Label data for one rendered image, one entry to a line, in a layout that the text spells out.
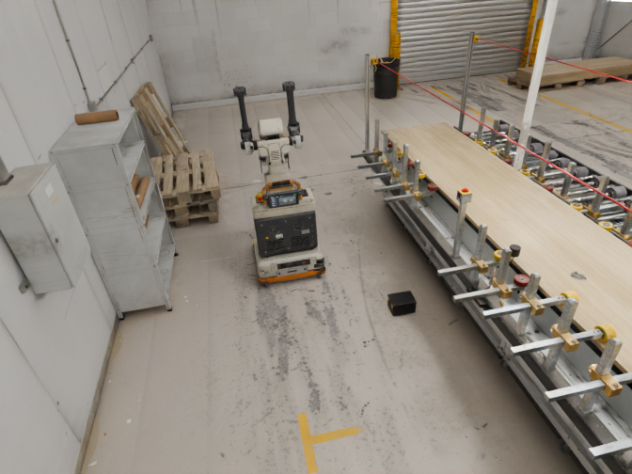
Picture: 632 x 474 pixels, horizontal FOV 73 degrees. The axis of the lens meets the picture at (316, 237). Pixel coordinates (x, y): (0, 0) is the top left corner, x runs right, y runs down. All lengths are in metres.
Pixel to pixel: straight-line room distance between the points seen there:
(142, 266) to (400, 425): 2.29
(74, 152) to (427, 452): 2.98
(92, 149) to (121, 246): 0.80
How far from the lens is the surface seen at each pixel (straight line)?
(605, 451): 2.04
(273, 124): 3.80
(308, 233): 3.81
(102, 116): 3.79
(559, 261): 2.98
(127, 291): 3.92
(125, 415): 3.41
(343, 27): 9.79
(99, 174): 3.40
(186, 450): 3.10
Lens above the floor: 2.53
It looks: 33 degrees down
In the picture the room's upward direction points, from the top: 4 degrees counter-clockwise
